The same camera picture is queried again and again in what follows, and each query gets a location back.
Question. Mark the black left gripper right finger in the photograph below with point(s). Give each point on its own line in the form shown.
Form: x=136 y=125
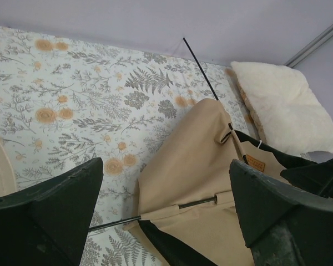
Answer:
x=281 y=224

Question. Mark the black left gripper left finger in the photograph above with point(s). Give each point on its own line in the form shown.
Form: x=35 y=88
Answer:
x=48 y=223

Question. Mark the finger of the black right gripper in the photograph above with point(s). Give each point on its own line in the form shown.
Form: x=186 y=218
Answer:
x=316 y=178

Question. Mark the black tent pole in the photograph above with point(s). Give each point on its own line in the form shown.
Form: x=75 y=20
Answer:
x=161 y=213
x=214 y=94

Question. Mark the beige fabric pet tent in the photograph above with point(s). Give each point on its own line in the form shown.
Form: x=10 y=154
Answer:
x=193 y=164

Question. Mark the white fluffy pillow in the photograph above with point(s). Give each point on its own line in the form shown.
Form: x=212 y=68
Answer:
x=285 y=111

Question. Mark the floral patterned mat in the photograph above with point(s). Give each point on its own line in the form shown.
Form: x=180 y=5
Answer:
x=64 y=102

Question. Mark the aluminium frame post right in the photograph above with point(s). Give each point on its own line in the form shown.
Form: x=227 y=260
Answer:
x=310 y=48

